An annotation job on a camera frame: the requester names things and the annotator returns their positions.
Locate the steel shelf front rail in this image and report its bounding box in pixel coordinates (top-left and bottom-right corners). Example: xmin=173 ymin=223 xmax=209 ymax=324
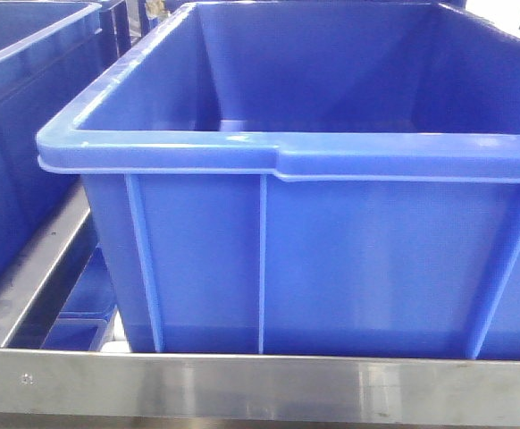
xmin=0 ymin=349 xmax=520 ymax=426

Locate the blue crate below shelf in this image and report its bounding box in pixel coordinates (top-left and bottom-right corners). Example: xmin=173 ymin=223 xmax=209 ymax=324
xmin=40 ymin=247 xmax=117 ymax=352

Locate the blue crate at left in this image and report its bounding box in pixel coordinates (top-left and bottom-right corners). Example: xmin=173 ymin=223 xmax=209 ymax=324
xmin=0 ymin=1 xmax=103 ymax=276

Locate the large blue plastic crate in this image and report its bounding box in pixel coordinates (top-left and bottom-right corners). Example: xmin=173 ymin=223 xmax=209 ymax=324
xmin=37 ymin=1 xmax=520 ymax=360

